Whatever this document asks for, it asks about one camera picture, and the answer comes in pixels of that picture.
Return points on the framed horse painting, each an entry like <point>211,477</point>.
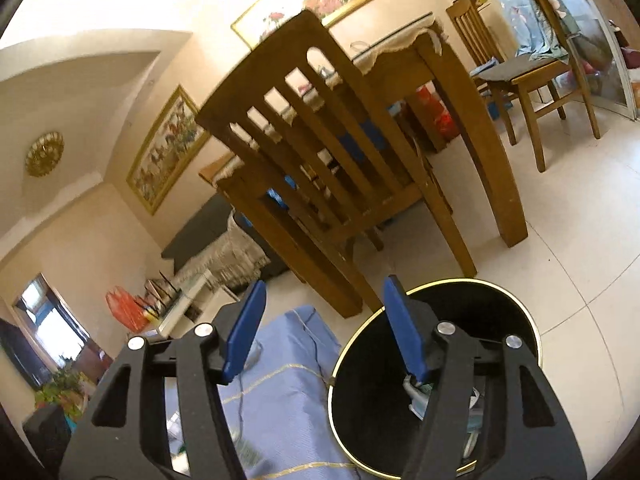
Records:
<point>165,155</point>

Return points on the blue storage box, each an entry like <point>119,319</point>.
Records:
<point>360,135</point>

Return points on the green leafy potted plant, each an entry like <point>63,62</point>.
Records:
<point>65,385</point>

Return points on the black trash bin gold rim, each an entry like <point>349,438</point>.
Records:
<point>370,385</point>

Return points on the wooden slat-back chair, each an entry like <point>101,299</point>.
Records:
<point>532,125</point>
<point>280,55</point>
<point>470,25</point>

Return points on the orange plastic bag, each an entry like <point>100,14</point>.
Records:
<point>122,307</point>

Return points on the beige lace sofa cover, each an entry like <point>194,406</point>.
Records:
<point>230,260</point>

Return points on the blue striped tablecloth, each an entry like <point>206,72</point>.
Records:
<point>290,400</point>

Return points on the glass sliding door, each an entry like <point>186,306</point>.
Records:
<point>605,20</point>

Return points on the blue shopping bag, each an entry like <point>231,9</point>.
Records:
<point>275,195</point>

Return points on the yellow cup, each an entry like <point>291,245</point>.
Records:
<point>150,316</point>

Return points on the beige lace table cover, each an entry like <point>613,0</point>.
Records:
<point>395,50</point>

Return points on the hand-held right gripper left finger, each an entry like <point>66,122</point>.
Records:
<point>245,332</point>

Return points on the red bag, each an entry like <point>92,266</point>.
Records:
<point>440,115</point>

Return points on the gold round ceiling lamp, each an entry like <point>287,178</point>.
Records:
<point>45,154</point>

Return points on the dark wall television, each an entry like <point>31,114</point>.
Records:
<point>17,350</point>

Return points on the dark box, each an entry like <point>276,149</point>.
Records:
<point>45,435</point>

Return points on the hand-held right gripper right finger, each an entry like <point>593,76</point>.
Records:
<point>405,332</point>

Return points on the balcony window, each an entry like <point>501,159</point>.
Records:
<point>50,320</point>

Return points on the dark grey sofa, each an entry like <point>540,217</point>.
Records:
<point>200,232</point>

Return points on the wooden dining table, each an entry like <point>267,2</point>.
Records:
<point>480,150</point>

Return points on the white coffee table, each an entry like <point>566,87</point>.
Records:
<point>195,305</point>

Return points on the light blue printed cloth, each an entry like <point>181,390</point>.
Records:
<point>530,5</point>

